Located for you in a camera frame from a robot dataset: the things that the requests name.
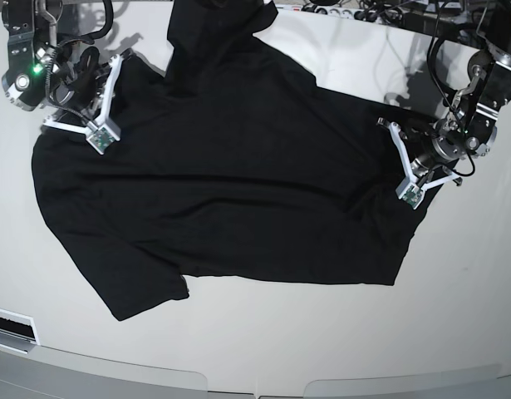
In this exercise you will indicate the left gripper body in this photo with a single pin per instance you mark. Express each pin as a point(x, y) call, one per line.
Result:
point(433, 153)

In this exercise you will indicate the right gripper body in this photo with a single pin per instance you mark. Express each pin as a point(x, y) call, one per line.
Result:
point(73, 87)

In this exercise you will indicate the black t-shirt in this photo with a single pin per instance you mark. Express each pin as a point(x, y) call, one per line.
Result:
point(233, 163)

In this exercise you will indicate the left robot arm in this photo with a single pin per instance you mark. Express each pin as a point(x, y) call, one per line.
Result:
point(472, 112)

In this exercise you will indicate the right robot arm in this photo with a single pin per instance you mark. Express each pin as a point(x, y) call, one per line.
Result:
point(32, 28)

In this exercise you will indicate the white slotted table fixture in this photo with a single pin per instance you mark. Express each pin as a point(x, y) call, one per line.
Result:
point(18, 333)

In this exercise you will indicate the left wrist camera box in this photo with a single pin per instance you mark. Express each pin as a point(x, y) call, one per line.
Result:
point(410, 193)

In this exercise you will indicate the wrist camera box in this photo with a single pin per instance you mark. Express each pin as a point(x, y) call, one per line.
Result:
point(100, 137)
point(410, 193)

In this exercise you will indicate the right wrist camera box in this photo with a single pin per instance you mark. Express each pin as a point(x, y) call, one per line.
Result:
point(100, 137)

